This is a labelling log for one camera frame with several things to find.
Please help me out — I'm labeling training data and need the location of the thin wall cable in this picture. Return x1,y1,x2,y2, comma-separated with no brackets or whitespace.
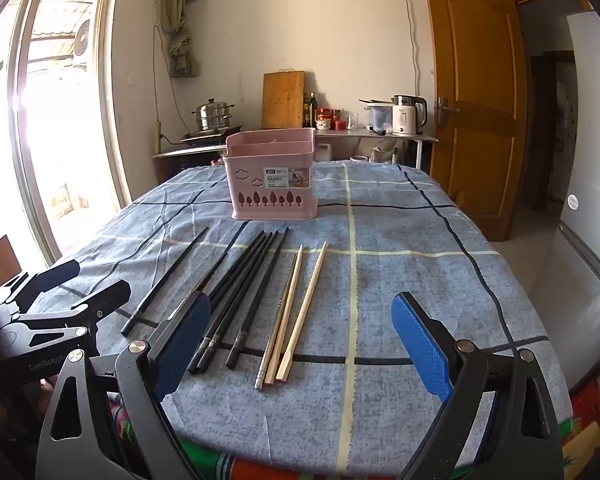
152,24,182,132
397,0,424,102

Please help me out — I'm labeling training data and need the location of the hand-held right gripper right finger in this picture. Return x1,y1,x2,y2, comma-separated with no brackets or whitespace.
391,291,566,480

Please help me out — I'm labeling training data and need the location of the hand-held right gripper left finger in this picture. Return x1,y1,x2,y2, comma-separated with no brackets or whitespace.
35,290,213,480

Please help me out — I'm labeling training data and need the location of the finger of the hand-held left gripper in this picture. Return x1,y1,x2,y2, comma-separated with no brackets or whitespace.
16,279,133,332
0,259,82,314

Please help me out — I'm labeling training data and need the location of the metal chopstick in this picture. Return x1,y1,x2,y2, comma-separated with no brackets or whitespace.
253,252,300,391

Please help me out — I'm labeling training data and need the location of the metal top table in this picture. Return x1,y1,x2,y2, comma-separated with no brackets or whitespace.
314,127,439,171

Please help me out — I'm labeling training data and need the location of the white electric kettle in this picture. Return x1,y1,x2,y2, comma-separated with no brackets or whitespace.
391,94,428,136

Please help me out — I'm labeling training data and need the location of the plastic bag under table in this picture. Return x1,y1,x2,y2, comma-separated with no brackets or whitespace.
370,140,401,164

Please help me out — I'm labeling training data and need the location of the wooden chopstick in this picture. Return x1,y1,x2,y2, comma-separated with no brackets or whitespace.
263,244,304,387
276,241,329,381

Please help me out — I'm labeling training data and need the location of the black and brown chopstick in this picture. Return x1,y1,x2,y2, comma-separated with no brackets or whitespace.
169,222,251,322

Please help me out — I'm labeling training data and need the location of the water filter pitcher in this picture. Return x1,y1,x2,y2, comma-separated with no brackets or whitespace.
364,101,394,134

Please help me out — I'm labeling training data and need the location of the blue checked tablecloth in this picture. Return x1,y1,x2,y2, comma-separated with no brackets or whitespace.
27,160,574,467

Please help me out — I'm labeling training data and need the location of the wooden door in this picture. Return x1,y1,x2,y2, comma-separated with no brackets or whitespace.
420,0,529,244

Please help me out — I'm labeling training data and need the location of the metal door handle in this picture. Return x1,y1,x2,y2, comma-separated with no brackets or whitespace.
433,97,454,129

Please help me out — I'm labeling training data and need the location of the steel steamer pot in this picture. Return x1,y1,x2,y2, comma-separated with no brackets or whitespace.
191,98,235,134

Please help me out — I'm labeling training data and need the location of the black induction cooker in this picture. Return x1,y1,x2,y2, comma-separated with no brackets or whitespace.
180,125,244,145

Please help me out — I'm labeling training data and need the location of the glass balcony door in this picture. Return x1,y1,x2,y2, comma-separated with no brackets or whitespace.
0,0,134,272

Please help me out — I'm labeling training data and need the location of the white refrigerator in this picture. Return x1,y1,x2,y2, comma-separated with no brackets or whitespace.
542,7,600,396

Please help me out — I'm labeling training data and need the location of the small side counter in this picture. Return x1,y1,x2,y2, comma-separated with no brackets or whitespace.
152,142,229,172

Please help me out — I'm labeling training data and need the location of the hanging grey cloth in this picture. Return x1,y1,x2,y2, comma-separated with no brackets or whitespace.
169,32,201,79

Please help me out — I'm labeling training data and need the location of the wooden cutting board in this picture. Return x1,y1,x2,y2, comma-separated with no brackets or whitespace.
261,71,306,131

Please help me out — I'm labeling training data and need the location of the pink plastic utensil basket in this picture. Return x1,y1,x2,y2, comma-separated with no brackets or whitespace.
223,127,319,221

